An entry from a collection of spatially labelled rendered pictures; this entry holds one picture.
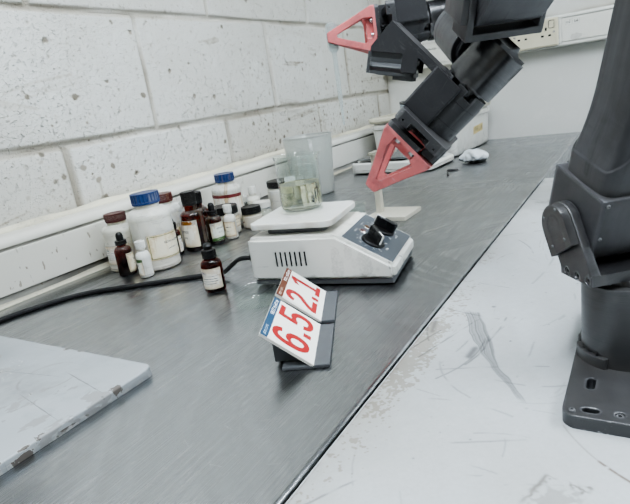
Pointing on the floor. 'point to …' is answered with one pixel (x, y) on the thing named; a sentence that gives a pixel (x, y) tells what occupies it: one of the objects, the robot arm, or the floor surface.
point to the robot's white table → (485, 399)
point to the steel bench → (255, 350)
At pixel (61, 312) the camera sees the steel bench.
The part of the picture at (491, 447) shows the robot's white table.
